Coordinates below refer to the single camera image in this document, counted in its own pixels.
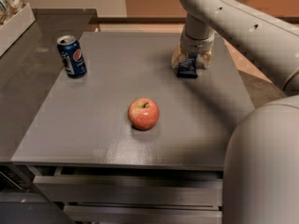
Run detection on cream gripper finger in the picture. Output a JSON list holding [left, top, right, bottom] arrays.
[[197, 50, 212, 69], [171, 44, 188, 69]]

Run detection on dark blue rxbar wrapper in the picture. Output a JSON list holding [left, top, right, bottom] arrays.
[[177, 55, 198, 78]]

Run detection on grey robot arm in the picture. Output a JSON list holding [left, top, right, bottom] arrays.
[[172, 0, 299, 224]]

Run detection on red apple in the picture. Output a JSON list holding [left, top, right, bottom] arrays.
[[128, 97, 160, 131]]

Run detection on blue pepsi can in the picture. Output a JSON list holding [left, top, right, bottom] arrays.
[[57, 35, 87, 78]]

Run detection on grey upper drawer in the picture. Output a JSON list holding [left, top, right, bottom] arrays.
[[34, 168, 222, 207]]

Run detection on grey drawer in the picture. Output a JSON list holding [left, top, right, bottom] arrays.
[[34, 168, 222, 207], [64, 205, 222, 224]]

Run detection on white snack box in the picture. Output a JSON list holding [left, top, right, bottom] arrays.
[[0, 4, 36, 57]]

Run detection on snack bags in box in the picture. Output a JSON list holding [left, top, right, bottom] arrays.
[[0, 0, 24, 24]]

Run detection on grey lower drawer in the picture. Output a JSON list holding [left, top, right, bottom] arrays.
[[64, 205, 222, 224]]

